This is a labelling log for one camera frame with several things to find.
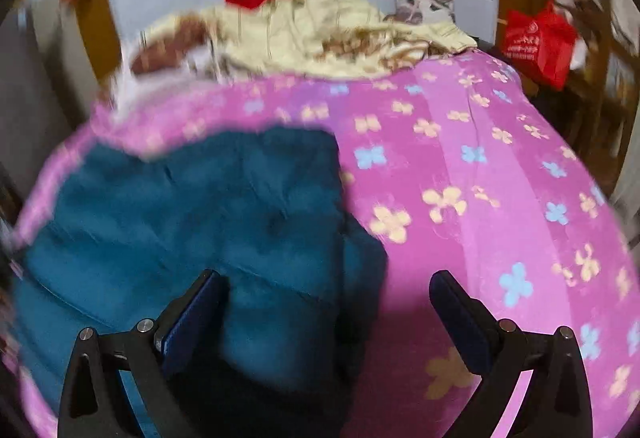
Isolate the teal puffer jacket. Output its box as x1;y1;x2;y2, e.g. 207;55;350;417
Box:
13;126;387;437

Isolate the pink floral bed cover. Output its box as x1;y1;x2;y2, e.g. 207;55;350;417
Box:
17;52;639;437

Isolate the grey refrigerator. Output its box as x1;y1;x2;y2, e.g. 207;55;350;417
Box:
0;9;70;198

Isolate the wooden shelf unit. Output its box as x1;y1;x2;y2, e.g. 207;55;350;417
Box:
554;0;639;197

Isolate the white pillow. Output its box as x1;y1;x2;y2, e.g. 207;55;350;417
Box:
108;44;226;122

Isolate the red plastic bag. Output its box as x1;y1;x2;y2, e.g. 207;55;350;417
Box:
500;1;578;92

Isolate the cream floral quilt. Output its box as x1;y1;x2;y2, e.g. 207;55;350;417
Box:
132;0;476;80

